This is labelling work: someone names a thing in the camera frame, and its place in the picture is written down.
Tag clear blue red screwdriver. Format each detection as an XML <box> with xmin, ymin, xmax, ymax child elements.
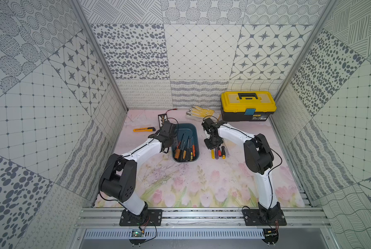
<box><xmin>214</xmin><ymin>148</ymin><xmax>219</xmax><ymax>160</ymax></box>

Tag grey handle screwdriver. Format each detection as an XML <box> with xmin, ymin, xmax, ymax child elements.
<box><xmin>225</xmin><ymin>147</ymin><xmax>230</xmax><ymax>158</ymax></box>

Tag yellow black screwdriver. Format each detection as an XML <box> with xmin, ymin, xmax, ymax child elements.
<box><xmin>220</xmin><ymin>146</ymin><xmax>226</xmax><ymax>159</ymax></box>

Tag teal plastic storage tray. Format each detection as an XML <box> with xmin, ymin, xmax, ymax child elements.
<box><xmin>172</xmin><ymin>123</ymin><xmax>200</xmax><ymax>163</ymax></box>

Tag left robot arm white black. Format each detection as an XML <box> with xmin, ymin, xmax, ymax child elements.
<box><xmin>98</xmin><ymin>120</ymin><xmax>178</xmax><ymax>217</ymax></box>

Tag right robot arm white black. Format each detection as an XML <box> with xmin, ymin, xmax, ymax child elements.
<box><xmin>202</xmin><ymin>117</ymin><xmax>281</xmax><ymax>218</ymax></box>

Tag orange utility knife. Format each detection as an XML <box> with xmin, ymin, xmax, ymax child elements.
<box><xmin>133</xmin><ymin>127</ymin><xmax>156</xmax><ymax>132</ymax></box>

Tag yellow work gloves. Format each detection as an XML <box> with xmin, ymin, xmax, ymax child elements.
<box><xmin>185</xmin><ymin>106</ymin><xmax>221</xmax><ymax>121</ymax></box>

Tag yellow black toolbox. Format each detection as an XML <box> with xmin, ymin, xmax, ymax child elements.
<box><xmin>221</xmin><ymin>91</ymin><xmax>277</xmax><ymax>122</ymax></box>

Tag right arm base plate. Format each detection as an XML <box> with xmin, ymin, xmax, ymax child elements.
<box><xmin>242</xmin><ymin>209</ymin><xmax>287</xmax><ymax>227</ymax></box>

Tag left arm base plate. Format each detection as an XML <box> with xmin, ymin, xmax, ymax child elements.
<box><xmin>120</xmin><ymin>208</ymin><xmax>163</xmax><ymax>227</ymax></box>

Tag aluminium rail frame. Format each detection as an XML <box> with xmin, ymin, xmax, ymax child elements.
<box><xmin>74</xmin><ymin>207</ymin><xmax>330</xmax><ymax>228</ymax></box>

